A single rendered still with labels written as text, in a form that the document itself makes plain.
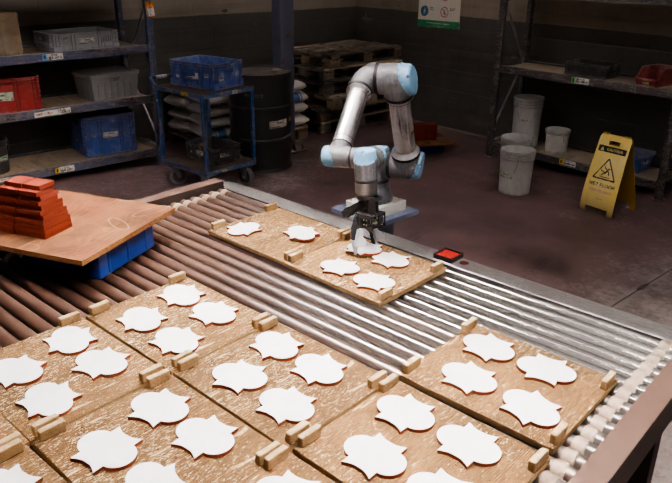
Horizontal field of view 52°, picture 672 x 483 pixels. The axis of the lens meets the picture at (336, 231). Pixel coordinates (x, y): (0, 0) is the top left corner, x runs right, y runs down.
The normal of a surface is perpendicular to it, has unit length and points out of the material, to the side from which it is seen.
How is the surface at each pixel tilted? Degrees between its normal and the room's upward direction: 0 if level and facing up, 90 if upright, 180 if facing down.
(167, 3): 90
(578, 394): 0
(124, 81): 96
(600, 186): 77
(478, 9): 90
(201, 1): 90
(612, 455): 0
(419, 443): 0
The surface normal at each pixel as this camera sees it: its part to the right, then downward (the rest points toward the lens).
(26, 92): 0.67, 0.29
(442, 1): -0.75, 0.25
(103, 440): 0.01, -0.93
